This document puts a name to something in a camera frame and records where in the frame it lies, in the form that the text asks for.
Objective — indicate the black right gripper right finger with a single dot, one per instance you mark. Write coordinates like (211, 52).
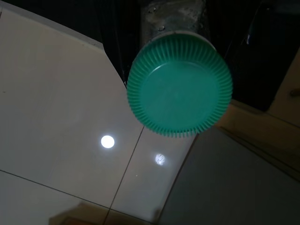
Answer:
(232, 28)

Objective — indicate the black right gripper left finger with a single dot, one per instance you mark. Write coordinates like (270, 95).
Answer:
(122, 35)

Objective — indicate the clear bottle with green cap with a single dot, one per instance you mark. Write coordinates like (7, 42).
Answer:
(180, 93)

